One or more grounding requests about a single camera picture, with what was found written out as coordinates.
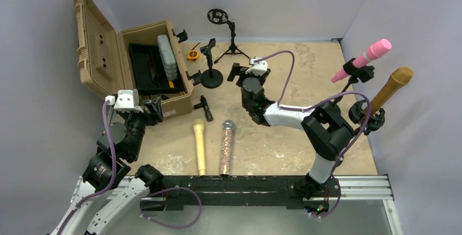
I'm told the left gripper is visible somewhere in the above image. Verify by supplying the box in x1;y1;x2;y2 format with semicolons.
120;95;162;158

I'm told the black round-base mic stand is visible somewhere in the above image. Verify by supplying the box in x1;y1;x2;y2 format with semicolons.
200;38;223;89

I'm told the cream beige microphone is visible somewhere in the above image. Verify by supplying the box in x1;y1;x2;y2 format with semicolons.
193;119;206;176

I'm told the glitter microphone with grey head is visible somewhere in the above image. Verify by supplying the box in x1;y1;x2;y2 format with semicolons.
220;119;235;176

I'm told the black tripod mic stand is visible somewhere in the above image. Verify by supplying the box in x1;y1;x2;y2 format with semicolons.
207;8;250;64

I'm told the pink mic round-base stand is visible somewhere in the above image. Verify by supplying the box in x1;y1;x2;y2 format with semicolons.
341;58;375;93

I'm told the gold mic shock-mount stand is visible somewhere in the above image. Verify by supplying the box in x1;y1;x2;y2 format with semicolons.
348;99;386;136

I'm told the pink microphone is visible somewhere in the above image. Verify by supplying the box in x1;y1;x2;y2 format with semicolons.
331;39;392;83

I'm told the gold microphone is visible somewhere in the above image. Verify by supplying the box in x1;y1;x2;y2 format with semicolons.
368;67;414;115

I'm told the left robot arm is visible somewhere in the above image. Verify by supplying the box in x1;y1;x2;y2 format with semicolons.
52;92;164;234

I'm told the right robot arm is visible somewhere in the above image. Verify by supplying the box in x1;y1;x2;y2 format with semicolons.
227;63;354;199

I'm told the black tray in case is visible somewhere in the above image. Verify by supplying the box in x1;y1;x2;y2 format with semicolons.
129;43;185;95

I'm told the yellow tape measure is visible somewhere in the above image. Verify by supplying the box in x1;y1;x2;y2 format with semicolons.
186;42;200;62

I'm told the black mic clip adapter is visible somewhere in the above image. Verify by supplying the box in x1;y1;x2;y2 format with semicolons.
193;95;214;122

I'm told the tan hard equipment case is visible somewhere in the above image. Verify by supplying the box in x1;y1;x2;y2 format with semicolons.
74;0;193;119

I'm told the grey plastic tool case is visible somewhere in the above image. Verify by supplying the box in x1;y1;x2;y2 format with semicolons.
157;34;178;81

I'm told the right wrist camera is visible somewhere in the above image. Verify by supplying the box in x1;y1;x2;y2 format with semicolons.
245;57;269;76

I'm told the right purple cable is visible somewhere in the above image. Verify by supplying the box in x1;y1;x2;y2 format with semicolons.
257;50;373;173

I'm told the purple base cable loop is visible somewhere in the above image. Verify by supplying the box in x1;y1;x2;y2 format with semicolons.
139;186;203;230

